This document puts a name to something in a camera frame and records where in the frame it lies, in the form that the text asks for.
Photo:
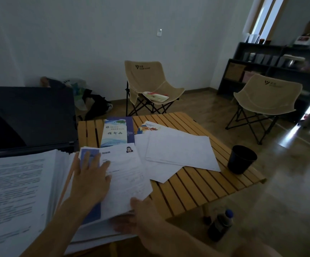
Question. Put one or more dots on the thin stack of sorted sheets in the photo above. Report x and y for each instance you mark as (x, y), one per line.
(96, 235)

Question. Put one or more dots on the person's right forearm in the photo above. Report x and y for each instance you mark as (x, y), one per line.
(197, 246)

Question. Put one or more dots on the wooden slatted table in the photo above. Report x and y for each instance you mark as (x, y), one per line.
(192, 190)

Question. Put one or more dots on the person's right hand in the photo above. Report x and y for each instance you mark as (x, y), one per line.
(144, 224)

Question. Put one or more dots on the black shelf unit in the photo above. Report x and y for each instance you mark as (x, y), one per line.
(224, 88)

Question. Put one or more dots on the blue booklet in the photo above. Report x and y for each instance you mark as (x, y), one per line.
(116, 131)

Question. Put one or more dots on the grey laptop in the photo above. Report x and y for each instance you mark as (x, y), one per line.
(37, 115)

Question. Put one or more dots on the white wall hook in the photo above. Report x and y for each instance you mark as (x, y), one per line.
(159, 32)

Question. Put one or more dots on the dark bottle with blue cap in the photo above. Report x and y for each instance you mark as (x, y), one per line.
(220, 227)

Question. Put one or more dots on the person's left forearm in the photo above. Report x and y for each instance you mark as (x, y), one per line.
(53, 232)

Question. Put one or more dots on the person's left hand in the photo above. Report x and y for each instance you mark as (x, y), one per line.
(90, 184)

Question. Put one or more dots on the woven storage basket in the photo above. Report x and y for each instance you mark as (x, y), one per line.
(235, 72)

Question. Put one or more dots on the black plastic pot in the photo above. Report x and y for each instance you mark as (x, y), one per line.
(242, 160)

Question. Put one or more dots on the resume sheet with photo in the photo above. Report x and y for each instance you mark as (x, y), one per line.
(125, 179)

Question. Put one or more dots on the sorted text document stack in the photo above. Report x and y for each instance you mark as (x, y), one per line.
(15, 195)

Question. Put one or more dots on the pink storage box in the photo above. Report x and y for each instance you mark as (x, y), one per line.
(250, 76)

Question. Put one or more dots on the colourful illustrated leaflet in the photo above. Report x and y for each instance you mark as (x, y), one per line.
(144, 128)

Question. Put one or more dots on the beige folding chair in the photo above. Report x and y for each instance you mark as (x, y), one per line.
(147, 77)
(267, 96)

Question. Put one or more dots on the metal pot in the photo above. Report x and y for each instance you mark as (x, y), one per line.
(291, 61)

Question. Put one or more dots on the red and white booklet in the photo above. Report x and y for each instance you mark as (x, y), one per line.
(155, 96)

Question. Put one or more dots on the red and white box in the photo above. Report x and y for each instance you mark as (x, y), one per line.
(303, 40)

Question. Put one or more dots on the tall narrow window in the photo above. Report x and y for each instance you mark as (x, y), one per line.
(268, 16)

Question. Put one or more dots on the pile of white papers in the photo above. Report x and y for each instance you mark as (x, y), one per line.
(181, 149)

